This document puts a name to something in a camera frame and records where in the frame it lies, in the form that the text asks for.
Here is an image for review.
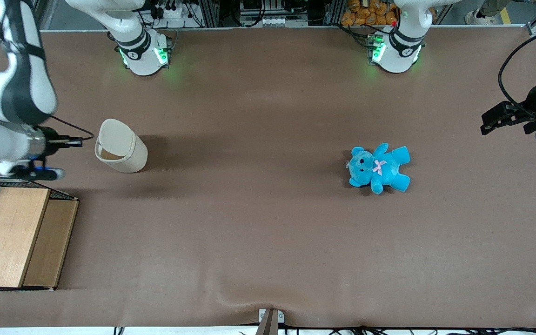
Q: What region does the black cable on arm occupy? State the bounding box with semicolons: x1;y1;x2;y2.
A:
498;23;536;118
47;114;96;142

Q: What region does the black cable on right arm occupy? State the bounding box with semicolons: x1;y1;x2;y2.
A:
47;114;96;142

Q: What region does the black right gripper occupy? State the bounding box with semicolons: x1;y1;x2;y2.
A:
45;127;83;157

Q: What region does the pile of orange plush toys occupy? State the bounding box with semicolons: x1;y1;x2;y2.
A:
341;0;437;27

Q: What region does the white trash can with lid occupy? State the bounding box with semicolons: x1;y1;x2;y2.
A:
94;118;148;174

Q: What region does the blue teddy bear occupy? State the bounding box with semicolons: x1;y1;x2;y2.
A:
346;142;411;195

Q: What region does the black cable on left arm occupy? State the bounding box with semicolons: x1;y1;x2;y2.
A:
498;23;536;118

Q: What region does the white power strip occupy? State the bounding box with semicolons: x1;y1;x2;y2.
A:
155;4;195;20

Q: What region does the person's white shoe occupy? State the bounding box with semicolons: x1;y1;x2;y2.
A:
464;9;497;27

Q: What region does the metal table edge bracket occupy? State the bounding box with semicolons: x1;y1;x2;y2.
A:
255;308;285;335

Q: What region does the wooden shelf with wire mesh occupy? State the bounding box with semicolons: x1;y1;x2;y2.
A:
0;176;80;292

